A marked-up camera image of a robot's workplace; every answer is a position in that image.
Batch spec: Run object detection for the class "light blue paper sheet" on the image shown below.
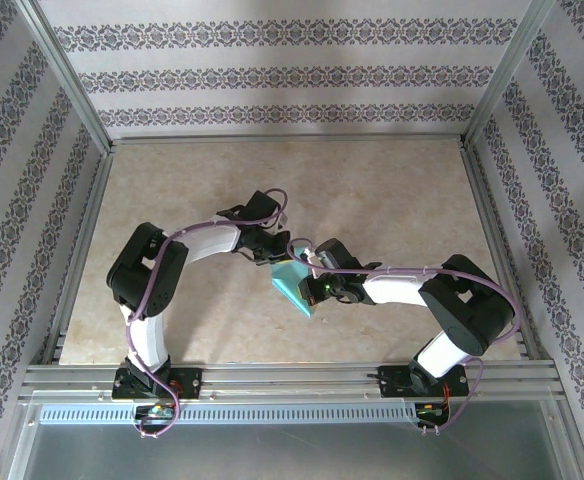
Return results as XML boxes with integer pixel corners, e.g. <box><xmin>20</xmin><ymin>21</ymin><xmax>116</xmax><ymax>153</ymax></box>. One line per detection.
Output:
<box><xmin>270</xmin><ymin>243</ymin><xmax>323</xmax><ymax>320</ymax></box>

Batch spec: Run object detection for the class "grey metal sheet panel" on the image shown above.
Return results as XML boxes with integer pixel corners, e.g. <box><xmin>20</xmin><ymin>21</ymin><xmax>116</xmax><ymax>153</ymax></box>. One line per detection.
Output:
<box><xmin>6</xmin><ymin>399</ymin><xmax>584</xmax><ymax>480</ymax></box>

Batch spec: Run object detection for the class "small electronics board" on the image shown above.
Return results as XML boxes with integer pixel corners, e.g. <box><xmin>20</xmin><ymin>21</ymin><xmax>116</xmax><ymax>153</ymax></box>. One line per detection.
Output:
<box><xmin>134</xmin><ymin>404</ymin><xmax>176</xmax><ymax>420</ymax></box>
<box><xmin>414</xmin><ymin>402</ymin><xmax>451</xmax><ymax>419</ymax></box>

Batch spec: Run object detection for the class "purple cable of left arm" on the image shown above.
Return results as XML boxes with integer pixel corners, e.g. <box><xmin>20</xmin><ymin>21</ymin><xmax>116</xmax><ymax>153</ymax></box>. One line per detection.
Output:
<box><xmin>124</xmin><ymin>187</ymin><xmax>292</xmax><ymax>440</ymax></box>

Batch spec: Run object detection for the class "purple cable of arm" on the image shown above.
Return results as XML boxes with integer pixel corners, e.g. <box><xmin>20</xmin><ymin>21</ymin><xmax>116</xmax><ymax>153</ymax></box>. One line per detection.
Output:
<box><xmin>124</xmin><ymin>187</ymin><xmax>292</xmax><ymax>440</ymax></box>
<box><xmin>287</xmin><ymin>238</ymin><xmax>521</xmax><ymax>436</ymax></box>

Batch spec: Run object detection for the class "aluminium rail below patterned wall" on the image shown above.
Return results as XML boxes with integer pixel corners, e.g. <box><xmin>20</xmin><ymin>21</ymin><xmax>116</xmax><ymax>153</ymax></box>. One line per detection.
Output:
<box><xmin>109</xmin><ymin>132</ymin><xmax>468</xmax><ymax>147</ymax></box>

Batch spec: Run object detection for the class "long aluminium base rail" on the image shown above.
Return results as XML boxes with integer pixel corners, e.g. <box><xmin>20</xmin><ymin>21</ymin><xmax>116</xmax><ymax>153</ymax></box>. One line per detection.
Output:
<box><xmin>17</xmin><ymin>362</ymin><xmax>568</xmax><ymax>404</ymax></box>

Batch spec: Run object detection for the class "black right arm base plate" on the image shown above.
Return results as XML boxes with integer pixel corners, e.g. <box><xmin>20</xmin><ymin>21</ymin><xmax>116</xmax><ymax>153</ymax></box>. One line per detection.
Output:
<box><xmin>377</xmin><ymin>365</ymin><xmax>472</xmax><ymax>400</ymax></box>

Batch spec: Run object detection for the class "slotted grey cable duct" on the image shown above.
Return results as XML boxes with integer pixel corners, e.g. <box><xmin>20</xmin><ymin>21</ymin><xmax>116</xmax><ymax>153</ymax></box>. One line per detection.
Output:
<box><xmin>38</xmin><ymin>403</ymin><xmax>421</xmax><ymax>426</ymax></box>

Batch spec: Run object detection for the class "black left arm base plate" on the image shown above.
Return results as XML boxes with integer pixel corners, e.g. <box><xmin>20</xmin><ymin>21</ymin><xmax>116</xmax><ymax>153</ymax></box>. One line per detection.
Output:
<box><xmin>111</xmin><ymin>367</ymin><xmax>204</xmax><ymax>401</ymax></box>

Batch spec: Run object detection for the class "aluminium side rail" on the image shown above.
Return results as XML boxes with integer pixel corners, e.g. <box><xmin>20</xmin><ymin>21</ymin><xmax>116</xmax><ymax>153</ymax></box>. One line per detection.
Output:
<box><xmin>41</xmin><ymin>144</ymin><xmax>116</xmax><ymax>366</ymax></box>
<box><xmin>459</xmin><ymin>139</ymin><xmax>543</xmax><ymax>361</ymax></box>

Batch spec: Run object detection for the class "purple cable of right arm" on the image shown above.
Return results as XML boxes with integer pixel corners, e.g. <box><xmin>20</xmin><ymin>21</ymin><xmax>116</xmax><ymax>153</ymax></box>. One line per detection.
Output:
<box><xmin>287</xmin><ymin>238</ymin><xmax>521</xmax><ymax>436</ymax></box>

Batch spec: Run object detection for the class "aluminium corner post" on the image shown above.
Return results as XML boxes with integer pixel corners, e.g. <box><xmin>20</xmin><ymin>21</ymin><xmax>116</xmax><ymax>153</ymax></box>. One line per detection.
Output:
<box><xmin>14</xmin><ymin>0</ymin><xmax>116</xmax><ymax>154</ymax></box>
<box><xmin>461</xmin><ymin>0</ymin><xmax>558</xmax><ymax>149</ymax></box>

